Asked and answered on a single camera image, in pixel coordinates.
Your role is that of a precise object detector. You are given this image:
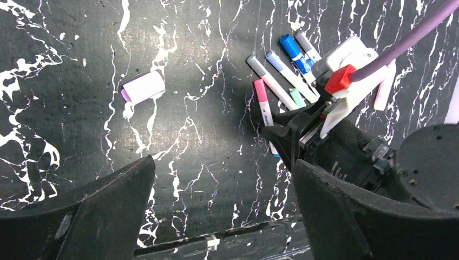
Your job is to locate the white marker green cap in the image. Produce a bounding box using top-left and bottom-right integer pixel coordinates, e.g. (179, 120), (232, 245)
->
(290, 88), (306, 108)

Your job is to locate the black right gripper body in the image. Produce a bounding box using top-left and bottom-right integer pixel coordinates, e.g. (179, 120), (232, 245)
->
(290, 104), (394, 192)

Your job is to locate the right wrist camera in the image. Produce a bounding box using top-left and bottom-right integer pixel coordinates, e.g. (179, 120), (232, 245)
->
(312, 36), (390, 139)

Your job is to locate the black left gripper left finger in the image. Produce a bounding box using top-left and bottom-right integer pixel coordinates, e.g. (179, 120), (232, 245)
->
(1, 156), (155, 259)

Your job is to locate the white marker pink cap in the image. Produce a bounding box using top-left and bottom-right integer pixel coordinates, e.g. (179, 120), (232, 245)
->
(253, 79), (280, 158)

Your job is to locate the pink highlighter body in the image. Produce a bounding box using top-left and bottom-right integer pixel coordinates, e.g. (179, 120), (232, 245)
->
(373, 59), (397, 111)

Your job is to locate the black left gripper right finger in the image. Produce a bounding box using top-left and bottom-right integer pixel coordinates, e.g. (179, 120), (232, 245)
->
(293, 159), (458, 259)

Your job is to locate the pink highlighter cap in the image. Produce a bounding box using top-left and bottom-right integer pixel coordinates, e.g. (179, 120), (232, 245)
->
(121, 71), (165, 105)

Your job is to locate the white marker light grey cap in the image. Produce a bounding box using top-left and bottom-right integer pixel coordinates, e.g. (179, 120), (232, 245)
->
(247, 55), (300, 111)

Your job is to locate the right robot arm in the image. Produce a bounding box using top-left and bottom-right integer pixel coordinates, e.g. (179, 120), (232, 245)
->
(262, 102), (458, 211)

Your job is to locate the white marker dark grey cap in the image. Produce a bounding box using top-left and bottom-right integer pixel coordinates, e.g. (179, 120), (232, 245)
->
(295, 31), (321, 62)

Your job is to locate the white marker dark blue cap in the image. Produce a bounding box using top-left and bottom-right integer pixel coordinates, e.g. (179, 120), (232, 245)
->
(279, 34), (316, 88)

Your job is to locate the white marker lavender cap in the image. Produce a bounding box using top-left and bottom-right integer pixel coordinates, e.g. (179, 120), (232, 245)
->
(265, 50), (320, 104)

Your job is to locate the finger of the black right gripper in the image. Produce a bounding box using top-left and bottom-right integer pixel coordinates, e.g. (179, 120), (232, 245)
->
(261, 111), (300, 171)

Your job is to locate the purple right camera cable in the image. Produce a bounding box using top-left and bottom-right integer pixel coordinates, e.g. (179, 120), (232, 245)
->
(349, 0), (459, 82)

